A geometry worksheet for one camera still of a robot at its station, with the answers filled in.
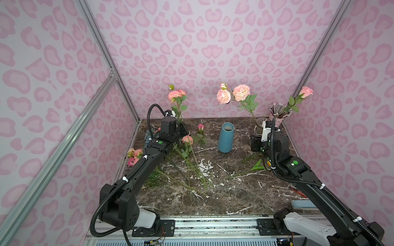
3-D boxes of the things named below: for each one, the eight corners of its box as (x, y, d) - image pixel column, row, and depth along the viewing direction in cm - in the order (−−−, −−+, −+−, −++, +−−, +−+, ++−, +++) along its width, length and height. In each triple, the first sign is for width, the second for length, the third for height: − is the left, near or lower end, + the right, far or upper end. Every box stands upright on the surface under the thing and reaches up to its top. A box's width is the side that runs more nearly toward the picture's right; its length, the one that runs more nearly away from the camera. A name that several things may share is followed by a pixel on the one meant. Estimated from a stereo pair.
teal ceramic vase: (218, 152, 103) (221, 132, 86) (217, 143, 108) (220, 122, 91) (230, 152, 103) (235, 132, 86) (228, 143, 108) (233, 122, 91)
